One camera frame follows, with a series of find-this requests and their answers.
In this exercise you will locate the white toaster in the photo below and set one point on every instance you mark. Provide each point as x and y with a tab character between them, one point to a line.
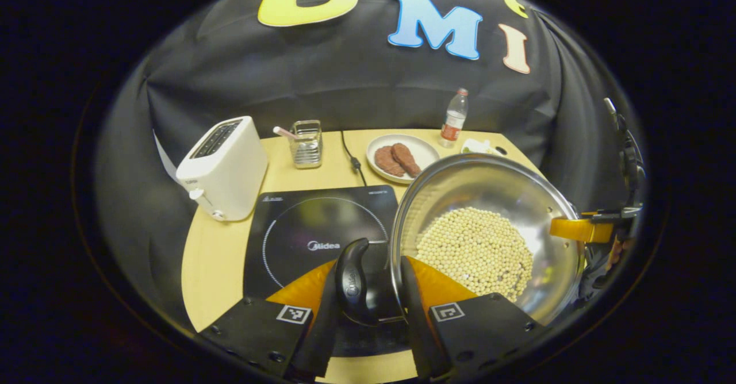
230	177

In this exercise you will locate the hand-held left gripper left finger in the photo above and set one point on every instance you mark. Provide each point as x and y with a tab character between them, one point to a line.
253	326

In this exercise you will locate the round white plate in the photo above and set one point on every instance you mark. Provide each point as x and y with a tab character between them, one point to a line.
425	151

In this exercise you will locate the pink straw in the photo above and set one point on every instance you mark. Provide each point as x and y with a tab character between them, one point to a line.
283	132

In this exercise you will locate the clear plastic water bottle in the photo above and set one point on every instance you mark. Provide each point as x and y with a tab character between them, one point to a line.
454	119

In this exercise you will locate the large soybean pile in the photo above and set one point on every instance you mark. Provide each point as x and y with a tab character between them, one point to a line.
477	252

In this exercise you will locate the white divided dish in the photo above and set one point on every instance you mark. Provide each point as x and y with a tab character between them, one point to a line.
477	145

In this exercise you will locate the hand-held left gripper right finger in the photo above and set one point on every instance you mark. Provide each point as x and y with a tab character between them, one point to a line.
489	326

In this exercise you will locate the black induction cooktop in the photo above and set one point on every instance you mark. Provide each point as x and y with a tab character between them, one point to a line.
299	240

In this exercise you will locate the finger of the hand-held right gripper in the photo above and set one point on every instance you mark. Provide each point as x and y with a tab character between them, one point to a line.
581	230

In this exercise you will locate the stainless steel pot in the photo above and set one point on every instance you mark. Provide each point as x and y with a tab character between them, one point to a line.
477	183

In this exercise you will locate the brown meat patty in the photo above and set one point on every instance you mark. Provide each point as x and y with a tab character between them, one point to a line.
407	158
388	161

